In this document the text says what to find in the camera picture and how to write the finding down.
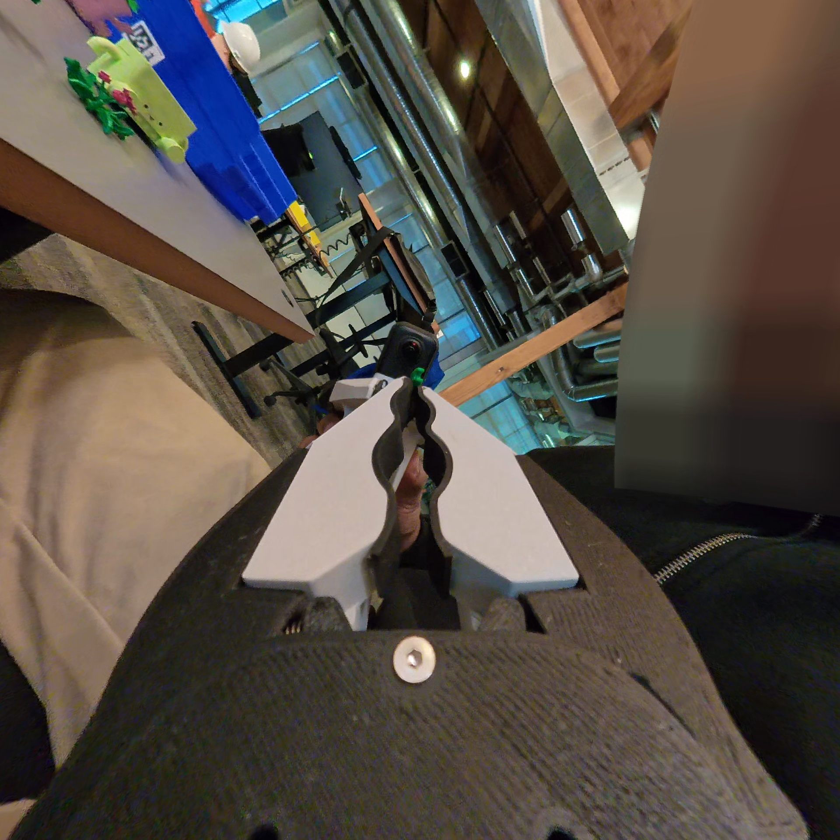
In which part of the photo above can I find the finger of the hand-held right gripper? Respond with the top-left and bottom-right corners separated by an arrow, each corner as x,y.
328,376 -> 398,421

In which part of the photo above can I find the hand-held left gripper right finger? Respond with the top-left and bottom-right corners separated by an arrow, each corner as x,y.
420,387 -> 580,629

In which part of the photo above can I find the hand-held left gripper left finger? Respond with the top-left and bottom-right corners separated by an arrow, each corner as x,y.
243,377 -> 416,631

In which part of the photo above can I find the person's right hand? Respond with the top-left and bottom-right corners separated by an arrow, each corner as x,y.
394,453 -> 431,553

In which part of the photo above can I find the black table leg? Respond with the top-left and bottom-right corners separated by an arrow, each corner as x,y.
192,320 -> 299,421

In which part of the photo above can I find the wooden ceiling beam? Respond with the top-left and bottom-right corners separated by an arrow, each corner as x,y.
438,282 -> 630,408

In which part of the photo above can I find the yellow box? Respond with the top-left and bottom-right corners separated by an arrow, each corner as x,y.
287,200 -> 324,258

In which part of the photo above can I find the cluster of silver pipes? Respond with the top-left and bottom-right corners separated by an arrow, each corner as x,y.
492,203 -> 624,447

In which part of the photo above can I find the black monitor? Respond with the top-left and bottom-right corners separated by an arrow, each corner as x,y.
262,110 -> 363,227

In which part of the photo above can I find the person's left leg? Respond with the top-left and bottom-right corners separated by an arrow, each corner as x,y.
0,289 -> 270,765

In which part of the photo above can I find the blue plastic bin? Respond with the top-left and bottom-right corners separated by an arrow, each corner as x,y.
105,0 -> 299,224

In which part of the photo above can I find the white hard hat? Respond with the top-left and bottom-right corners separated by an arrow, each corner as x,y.
220,20 -> 262,74

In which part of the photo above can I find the lime green toy figure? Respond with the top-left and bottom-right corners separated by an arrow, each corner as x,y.
87,36 -> 198,165

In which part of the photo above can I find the toy bush with pink flowers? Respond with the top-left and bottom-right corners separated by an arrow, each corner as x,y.
64,58 -> 139,140

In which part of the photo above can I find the wooden desk with black frame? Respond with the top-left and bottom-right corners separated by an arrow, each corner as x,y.
308,193 -> 439,342

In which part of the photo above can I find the silver round duct pipe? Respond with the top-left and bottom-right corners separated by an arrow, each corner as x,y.
325,0 -> 500,352
367,0 -> 519,277

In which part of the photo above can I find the rectangular silver air duct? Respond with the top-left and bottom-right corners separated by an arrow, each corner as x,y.
476,0 -> 651,257

